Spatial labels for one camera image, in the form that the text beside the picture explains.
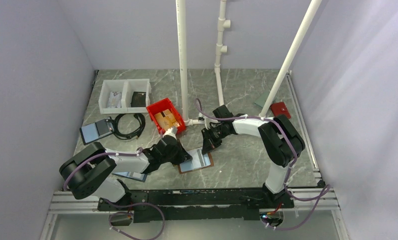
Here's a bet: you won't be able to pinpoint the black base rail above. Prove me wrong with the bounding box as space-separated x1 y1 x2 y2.
94 186 295 223

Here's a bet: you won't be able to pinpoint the brown leather card holder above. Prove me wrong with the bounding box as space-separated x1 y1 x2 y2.
177 147 214 174

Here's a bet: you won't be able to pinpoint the white divided tray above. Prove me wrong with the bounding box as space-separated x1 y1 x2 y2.
98 78 152 115

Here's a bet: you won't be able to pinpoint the green card holder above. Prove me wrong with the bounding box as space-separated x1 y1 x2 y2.
253 91 270 108

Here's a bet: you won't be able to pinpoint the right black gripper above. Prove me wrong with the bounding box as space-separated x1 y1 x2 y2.
201 123 230 155

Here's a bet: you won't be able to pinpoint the red plastic bin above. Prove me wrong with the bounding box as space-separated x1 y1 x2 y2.
146 98 186 134

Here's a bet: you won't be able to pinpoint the white PVC pipe frame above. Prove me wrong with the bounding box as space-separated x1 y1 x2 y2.
175 0 322 126

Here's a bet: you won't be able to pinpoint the blue card holder open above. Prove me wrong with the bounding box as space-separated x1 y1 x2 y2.
113 172 148 183

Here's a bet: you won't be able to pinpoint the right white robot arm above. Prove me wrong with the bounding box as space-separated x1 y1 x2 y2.
201 105 306 208

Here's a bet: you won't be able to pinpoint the black coiled cable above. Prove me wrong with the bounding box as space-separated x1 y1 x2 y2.
112 112 146 141

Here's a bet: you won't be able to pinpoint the brown items in bin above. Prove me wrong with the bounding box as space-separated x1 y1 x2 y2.
154 109 180 131

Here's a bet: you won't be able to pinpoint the black card in tray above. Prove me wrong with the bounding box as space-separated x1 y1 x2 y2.
130 91 147 108

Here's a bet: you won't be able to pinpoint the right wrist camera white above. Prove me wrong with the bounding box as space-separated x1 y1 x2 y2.
198 113 212 129

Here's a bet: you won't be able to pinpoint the patterned card in tray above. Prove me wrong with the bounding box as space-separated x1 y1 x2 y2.
106 91 122 109

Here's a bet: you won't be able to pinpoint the grey blue card holder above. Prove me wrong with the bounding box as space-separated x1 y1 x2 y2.
79 117 114 145

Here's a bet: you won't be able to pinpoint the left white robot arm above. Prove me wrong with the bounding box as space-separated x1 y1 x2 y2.
59 135 192 210

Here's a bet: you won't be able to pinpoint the red card holder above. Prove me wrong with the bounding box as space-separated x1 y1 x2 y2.
270 101 291 119

